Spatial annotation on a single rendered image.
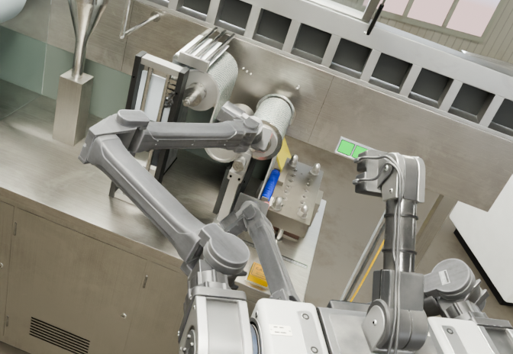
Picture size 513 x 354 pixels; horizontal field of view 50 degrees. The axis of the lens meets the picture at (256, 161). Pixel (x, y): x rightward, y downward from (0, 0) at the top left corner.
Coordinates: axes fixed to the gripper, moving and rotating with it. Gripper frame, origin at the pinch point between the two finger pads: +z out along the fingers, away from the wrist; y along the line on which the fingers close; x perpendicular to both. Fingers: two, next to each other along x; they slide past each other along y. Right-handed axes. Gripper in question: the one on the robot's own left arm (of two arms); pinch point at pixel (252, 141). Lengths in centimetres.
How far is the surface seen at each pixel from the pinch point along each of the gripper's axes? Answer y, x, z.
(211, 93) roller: -19.1, 12.0, 8.6
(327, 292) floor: 60, -36, 162
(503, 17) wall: 135, 221, 254
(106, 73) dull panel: -69, 15, 48
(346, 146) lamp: 31, 19, 43
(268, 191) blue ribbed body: 9.3, -8.8, 31.5
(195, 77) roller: -25.3, 14.7, 6.4
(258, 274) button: 16.0, -37.2, 15.9
